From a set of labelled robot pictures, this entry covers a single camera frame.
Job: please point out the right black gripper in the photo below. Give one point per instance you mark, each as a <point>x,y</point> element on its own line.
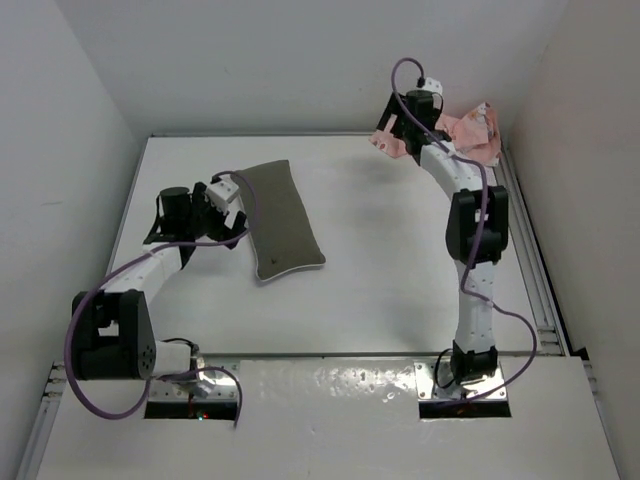
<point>391,120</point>

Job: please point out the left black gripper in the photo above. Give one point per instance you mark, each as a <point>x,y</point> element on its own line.
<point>201,200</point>

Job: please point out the grey pillow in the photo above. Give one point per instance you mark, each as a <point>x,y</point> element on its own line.
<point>281,235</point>

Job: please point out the pink cartoon pillowcase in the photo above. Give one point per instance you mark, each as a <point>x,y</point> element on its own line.
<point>476,135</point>

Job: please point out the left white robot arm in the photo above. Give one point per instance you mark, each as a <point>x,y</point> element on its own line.
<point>112,336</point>

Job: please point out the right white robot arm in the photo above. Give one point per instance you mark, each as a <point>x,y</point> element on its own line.
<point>476,232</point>

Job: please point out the white front cover panel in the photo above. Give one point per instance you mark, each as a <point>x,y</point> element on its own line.
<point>337,419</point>

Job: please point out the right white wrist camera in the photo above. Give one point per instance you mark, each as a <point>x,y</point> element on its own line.
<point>432,85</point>

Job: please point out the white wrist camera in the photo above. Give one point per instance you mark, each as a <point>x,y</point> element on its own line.
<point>432,85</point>
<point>222,193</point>

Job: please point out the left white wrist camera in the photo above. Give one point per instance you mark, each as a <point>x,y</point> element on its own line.
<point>222,193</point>

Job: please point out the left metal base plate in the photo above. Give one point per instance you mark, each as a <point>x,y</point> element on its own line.
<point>213,384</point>

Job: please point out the right aluminium rail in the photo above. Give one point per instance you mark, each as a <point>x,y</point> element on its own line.
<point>552,338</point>

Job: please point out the aluminium rail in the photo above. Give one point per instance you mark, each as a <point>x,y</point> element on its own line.
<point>43,422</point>
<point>552,338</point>

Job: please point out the left aluminium rail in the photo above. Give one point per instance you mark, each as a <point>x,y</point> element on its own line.
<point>43,422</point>

